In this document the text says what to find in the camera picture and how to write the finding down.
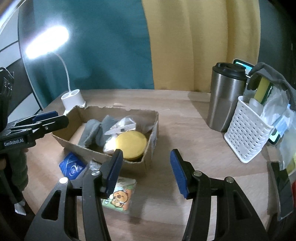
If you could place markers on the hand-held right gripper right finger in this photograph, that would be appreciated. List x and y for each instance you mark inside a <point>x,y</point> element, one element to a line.
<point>180,173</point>

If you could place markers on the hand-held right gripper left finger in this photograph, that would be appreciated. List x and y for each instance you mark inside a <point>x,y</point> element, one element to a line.
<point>113,172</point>

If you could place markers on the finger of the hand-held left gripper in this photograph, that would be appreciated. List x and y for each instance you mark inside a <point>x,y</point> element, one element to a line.
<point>45,117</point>
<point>53,125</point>

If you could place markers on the yellow lid jar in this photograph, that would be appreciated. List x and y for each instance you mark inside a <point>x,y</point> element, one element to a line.
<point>131,143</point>

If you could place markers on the cardboard box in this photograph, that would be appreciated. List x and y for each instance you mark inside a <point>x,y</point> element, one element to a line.
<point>81,148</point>

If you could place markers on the light grey knit glove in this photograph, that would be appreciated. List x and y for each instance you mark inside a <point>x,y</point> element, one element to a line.
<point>92,132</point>

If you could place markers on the clear plastic bag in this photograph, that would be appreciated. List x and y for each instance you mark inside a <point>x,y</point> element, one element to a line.
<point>126,122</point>

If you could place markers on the cotton swab packet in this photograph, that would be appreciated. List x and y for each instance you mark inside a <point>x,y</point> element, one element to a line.
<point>93,165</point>

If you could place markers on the cartoon print tissue packet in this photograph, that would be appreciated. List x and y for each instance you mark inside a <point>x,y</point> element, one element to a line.
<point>122,197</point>

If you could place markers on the white desk lamp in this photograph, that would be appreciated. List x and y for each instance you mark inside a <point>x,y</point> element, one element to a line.
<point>71,98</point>

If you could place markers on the blue flat packet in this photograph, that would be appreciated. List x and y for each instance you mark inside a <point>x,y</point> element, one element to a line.
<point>71,166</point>

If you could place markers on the white paper scrap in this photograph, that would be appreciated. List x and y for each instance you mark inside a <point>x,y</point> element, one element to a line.
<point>20,208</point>

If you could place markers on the white perforated basket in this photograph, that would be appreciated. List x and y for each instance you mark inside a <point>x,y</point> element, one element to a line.
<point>247,134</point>

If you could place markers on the stainless steel tumbler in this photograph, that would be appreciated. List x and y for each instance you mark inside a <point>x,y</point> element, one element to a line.
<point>222,99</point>

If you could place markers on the teal curtain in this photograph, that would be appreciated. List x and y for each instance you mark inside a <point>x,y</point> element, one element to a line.
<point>104,46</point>

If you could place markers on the black flat object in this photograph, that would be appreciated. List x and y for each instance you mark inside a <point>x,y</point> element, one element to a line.
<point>281,190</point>

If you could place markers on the yellow notepad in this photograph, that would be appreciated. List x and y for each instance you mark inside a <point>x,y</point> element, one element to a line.
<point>292,164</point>

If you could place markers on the yellow sponge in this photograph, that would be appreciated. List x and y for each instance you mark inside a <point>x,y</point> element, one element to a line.
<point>261,90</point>

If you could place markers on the crumpled clear plastic bags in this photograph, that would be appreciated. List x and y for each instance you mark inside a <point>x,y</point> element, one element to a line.
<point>275,104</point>

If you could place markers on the yellow curtain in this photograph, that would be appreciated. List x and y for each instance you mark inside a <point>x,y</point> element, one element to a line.
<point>185,46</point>

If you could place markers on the dark grey glove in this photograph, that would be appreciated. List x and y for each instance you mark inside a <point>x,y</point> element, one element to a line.
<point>270,74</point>

